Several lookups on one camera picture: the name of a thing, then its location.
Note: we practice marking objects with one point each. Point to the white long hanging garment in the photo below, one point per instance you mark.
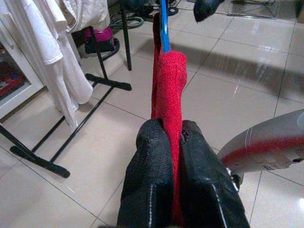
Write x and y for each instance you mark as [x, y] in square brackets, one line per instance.
[71, 83]

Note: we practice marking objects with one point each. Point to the white framed cabinet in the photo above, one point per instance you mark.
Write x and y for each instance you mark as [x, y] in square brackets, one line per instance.
[21, 92]

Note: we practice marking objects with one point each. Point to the red knitted garment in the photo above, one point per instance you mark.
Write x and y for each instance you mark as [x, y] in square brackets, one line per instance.
[169, 90]

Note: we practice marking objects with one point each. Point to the black clothes rack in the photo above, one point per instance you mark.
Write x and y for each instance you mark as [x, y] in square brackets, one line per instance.
[40, 161]

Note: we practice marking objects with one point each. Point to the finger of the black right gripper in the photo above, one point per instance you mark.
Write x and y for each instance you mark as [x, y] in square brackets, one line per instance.
[204, 8]

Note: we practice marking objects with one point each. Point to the magenta vacuum cleaner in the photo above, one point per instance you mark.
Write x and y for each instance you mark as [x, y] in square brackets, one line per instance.
[102, 33]

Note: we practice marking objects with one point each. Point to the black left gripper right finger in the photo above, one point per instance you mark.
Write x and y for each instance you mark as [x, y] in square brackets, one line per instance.
[204, 180]

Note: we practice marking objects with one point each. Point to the white textured hanging shirt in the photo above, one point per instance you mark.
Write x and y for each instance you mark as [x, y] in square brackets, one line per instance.
[40, 35]

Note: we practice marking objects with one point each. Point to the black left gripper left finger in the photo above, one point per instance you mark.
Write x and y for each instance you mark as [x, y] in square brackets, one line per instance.
[147, 171]

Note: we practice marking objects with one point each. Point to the blue clothes hanger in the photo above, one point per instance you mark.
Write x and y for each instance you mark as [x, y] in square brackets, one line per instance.
[164, 28]

